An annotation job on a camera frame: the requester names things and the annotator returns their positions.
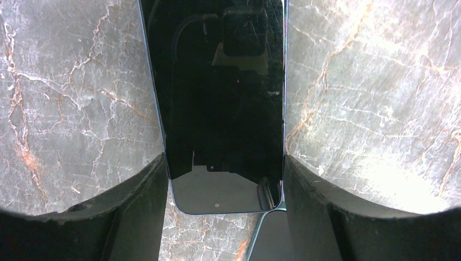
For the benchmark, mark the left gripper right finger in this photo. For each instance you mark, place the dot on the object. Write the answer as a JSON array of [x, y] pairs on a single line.
[[327, 222]]

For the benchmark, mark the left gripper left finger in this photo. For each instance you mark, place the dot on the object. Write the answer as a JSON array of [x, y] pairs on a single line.
[[122, 223]]

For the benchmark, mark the blue-edged black smartphone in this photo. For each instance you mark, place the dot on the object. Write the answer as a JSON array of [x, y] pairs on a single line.
[[219, 78]]

